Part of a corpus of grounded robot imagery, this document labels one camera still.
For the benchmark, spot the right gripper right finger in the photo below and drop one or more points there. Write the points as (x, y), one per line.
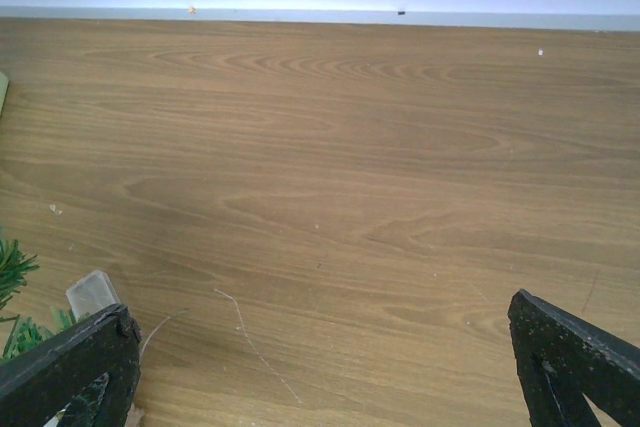
(566, 366)

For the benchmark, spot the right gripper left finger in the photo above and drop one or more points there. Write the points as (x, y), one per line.
(88, 372)

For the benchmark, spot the pale green perforated basket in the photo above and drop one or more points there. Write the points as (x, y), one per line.
(4, 83)

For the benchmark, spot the white ball string lights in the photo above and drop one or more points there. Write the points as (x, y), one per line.
(155, 330)

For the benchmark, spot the clear plastic battery box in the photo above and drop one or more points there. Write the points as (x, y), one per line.
(91, 294)

